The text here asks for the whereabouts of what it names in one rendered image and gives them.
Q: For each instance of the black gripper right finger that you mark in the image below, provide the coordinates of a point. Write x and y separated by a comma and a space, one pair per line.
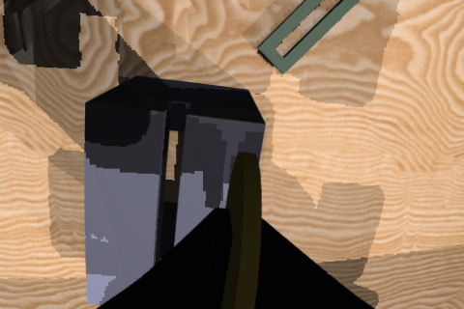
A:
288, 279

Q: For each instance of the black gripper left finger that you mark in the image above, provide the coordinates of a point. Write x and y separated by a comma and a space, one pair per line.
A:
192, 274

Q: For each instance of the grey box lid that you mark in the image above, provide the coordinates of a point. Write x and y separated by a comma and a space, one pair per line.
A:
126, 148

